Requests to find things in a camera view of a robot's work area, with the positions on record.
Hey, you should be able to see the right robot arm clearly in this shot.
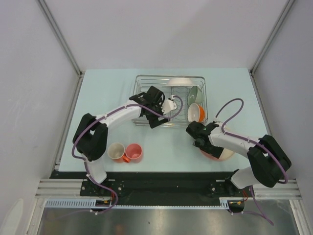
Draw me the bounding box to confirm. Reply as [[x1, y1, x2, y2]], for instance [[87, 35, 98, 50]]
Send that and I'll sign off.
[[186, 121, 291, 196]]

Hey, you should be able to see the cream cup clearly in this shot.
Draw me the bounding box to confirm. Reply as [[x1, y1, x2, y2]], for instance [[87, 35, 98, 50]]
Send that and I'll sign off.
[[107, 142, 125, 161]]

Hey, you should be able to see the aluminium front rail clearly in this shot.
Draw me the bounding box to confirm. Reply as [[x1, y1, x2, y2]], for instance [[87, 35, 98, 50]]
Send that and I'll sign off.
[[35, 179, 302, 200]]

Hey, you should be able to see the left aluminium frame post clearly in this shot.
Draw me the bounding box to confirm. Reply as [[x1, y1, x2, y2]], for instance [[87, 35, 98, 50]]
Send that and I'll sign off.
[[36, 0, 84, 76]]

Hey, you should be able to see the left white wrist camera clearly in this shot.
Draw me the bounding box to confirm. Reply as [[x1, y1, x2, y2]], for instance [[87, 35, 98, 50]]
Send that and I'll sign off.
[[161, 95, 177, 115]]

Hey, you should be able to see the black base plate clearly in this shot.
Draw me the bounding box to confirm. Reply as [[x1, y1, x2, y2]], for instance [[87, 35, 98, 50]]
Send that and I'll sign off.
[[49, 170, 286, 199]]

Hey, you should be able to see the metal wire dish rack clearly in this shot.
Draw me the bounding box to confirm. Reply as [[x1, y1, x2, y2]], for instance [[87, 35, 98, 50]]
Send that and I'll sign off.
[[133, 74, 208, 127]]

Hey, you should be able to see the pink and cream plate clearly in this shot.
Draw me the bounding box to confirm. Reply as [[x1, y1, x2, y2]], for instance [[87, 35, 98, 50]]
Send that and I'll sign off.
[[200, 147, 234, 162]]

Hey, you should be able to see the right aluminium frame post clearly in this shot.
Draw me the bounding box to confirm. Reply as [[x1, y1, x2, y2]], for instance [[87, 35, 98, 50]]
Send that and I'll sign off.
[[249, 0, 296, 74]]

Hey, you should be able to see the white slotted cable duct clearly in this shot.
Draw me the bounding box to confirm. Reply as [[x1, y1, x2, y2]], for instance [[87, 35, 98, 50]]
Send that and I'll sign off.
[[45, 198, 234, 210]]

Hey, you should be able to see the pink cup orange handle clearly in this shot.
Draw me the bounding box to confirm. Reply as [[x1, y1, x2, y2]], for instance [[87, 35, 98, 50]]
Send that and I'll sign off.
[[122, 143, 143, 163]]

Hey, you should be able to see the green bowl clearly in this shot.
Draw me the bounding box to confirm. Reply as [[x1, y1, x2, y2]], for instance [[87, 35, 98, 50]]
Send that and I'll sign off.
[[187, 86, 204, 106]]

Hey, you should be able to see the aluminium frame post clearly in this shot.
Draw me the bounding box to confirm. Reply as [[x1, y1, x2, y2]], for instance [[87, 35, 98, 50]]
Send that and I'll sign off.
[[36, 0, 84, 76], [249, 0, 296, 74]]

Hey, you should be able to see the white fluted plate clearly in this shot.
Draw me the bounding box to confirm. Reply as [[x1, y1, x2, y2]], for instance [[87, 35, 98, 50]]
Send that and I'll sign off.
[[164, 77, 194, 87]]

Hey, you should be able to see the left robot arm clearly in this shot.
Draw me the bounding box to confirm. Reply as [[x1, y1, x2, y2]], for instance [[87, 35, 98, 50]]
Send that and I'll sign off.
[[71, 86, 169, 196]]

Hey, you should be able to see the white and orange bowl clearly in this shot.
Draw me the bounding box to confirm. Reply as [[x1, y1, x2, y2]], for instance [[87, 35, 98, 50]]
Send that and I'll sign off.
[[187, 103, 205, 122]]

